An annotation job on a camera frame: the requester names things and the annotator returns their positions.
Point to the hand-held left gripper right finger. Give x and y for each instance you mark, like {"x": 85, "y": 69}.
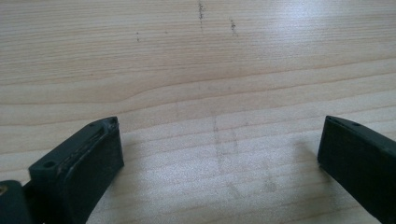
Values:
{"x": 361, "y": 161}

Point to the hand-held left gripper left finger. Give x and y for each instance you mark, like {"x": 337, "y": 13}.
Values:
{"x": 81, "y": 174}

